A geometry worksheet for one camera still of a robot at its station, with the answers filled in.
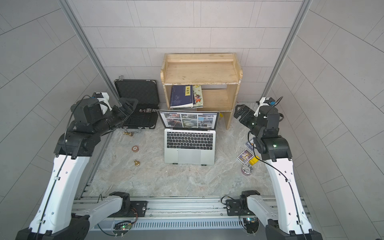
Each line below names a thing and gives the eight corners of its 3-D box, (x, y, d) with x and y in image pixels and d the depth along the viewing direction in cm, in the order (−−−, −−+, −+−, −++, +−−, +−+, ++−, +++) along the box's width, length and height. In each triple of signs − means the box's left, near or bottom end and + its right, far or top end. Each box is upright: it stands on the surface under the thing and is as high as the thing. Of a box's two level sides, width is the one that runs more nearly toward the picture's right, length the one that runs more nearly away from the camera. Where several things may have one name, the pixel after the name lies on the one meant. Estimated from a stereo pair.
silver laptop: (165, 165, 87) (152, 136, 63) (168, 142, 97) (158, 109, 72) (214, 165, 87) (220, 136, 63) (212, 142, 97) (217, 110, 73)
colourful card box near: (244, 164, 88) (245, 163, 86) (237, 157, 90) (238, 156, 89) (252, 156, 91) (253, 155, 89) (245, 150, 94) (246, 148, 92)
